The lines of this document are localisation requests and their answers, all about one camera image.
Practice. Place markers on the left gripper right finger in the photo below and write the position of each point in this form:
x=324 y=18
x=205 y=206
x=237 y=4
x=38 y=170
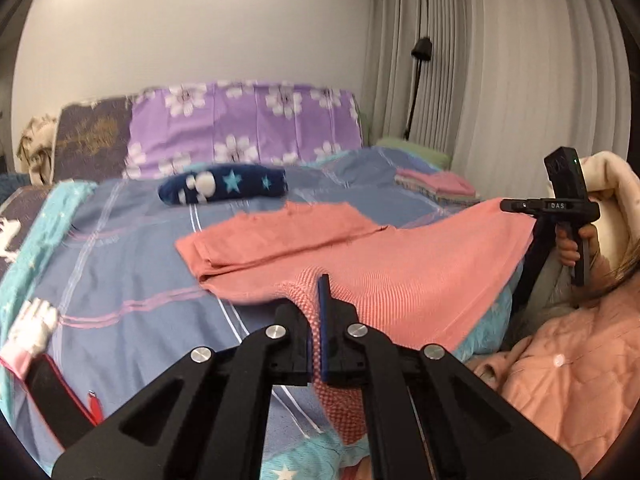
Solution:
x=427 y=415

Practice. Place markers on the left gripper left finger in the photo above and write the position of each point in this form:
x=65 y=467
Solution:
x=205 y=417

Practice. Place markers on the salmon pink knit garment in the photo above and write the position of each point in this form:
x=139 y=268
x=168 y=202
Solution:
x=426 y=284

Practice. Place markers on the folded pink clothes stack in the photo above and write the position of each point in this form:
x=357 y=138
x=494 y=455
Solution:
x=443 y=187

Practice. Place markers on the person's right hand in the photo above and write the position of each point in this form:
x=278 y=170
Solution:
x=567 y=245

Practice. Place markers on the pink quilted jacket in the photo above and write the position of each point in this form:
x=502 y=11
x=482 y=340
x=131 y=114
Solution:
x=577 y=377

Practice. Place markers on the green pillow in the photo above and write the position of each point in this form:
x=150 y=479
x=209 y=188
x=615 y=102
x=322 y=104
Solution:
x=438 y=159

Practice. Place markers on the blue plaid bed blanket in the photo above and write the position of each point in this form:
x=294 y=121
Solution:
x=129 y=307

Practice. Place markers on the white pleated curtain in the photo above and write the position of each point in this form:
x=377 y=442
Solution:
x=509 y=82

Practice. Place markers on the black floor lamp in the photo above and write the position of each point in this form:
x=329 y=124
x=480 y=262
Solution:
x=421 y=53

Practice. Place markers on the teal fuzzy blanket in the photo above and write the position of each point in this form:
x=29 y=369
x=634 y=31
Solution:
x=47 y=232

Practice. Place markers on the navy star pattern garment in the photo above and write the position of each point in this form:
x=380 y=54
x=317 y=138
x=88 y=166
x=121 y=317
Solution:
x=222 y=182

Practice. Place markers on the purple floral pillow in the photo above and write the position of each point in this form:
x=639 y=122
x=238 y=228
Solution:
x=175 y=128

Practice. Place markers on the dark floral pillow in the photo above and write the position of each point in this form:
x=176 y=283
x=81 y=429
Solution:
x=92 y=140

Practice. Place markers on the beige knit throw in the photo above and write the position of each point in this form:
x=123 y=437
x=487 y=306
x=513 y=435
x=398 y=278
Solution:
x=36 y=148

